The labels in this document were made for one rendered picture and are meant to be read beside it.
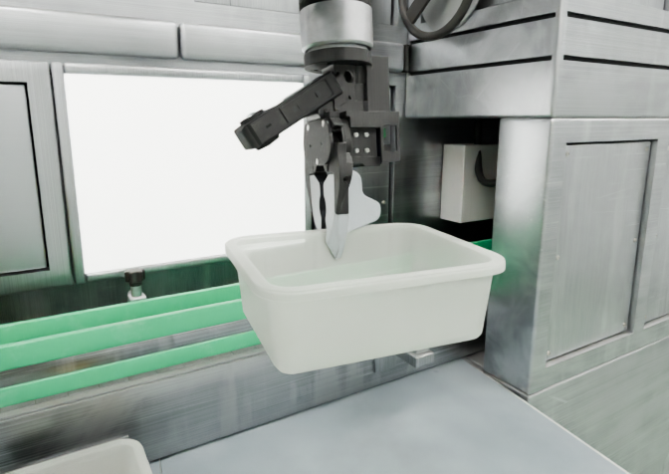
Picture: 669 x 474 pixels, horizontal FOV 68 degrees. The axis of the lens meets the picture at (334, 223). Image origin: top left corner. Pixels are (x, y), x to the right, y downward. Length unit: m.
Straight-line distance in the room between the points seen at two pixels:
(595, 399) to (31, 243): 1.08
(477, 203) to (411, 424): 0.56
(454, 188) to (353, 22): 0.74
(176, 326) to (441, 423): 0.45
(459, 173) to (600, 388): 0.54
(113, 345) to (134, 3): 0.53
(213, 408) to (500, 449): 0.44
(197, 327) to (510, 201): 0.57
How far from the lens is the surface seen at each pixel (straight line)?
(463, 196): 1.19
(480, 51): 0.99
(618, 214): 1.11
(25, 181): 0.87
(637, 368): 1.32
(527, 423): 0.94
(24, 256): 0.89
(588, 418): 1.21
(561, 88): 0.90
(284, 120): 0.50
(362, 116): 0.51
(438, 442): 0.86
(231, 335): 0.81
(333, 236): 0.52
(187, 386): 0.80
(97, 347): 0.76
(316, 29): 0.52
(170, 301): 0.84
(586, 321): 1.11
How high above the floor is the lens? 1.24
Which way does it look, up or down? 12 degrees down
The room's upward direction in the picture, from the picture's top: straight up
